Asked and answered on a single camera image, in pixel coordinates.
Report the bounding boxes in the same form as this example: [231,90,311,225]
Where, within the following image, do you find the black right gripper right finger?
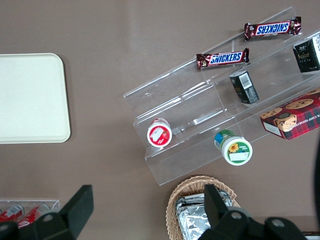
[199,184,254,240]

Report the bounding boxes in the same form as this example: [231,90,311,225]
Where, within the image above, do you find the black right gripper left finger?
[0,184,95,240]

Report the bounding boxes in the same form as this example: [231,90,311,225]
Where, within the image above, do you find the oval light wicker basket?
[165,174,242,240]

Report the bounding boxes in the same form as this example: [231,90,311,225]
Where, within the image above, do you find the cream plastic tray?
[0,52,72,144]

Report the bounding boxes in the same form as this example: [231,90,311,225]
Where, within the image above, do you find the clear acrylic bottle rack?
[0,198,61,226]

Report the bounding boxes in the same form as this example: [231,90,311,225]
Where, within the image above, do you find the stack of foil containers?
[174,189,236,240]

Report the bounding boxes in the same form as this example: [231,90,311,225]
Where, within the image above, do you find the green lid yogurt cup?
[213,128,253,167]

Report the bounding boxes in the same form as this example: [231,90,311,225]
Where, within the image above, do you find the red lid yogurt cup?
[146,117,173,149]

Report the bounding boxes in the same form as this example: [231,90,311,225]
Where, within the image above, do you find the clear acrylic stepped shelf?
[122,5,320,187]

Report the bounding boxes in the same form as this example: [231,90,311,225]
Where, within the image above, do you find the red tartan cookie box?
[259,87,320,142]

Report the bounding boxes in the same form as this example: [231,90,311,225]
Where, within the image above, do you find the small black carton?
[229,70,260,105]
[292,36,320,74]

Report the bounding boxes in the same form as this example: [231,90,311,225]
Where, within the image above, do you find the snickers chocolate bar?
[243,16,303,42]
[195,47,251,71]

